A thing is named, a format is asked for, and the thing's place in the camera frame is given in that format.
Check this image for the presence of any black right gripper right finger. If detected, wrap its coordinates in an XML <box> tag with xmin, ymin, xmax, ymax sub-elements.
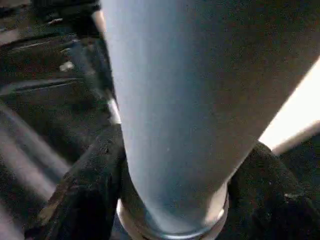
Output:
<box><xmin>224</xmin><ymin>141</ymin><xmax>320</xmax><ymax>240</ymax></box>

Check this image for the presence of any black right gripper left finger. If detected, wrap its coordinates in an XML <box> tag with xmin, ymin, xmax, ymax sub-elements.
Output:
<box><xmin>23</xmin><ymin>124</ymin><xmax>127</xmax><ymax>240</ymax></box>

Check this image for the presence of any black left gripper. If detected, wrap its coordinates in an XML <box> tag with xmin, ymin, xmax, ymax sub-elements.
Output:
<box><xmin>32</xmin><ymin>0</ymin><xmax>117</xmax><ymax>102</ymax></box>

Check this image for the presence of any white plastic table top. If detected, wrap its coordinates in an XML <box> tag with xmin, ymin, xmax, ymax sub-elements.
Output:
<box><xmin>91</xmin><ymin>9</ymin><xmax>123</xmax><ymax>127</ymax></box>

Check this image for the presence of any white plastic table leg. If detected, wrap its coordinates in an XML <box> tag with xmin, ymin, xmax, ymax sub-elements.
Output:
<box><xmin>98</xmin><ymin>0</ymin><xmax>320</xmax><ymax>240</ymax></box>

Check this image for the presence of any black plastic mat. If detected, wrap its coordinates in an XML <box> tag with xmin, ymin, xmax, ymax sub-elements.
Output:
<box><xmin>0</xmin><ymin>0</ymin><xmax>320</xmax><ymax>240</ymax></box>

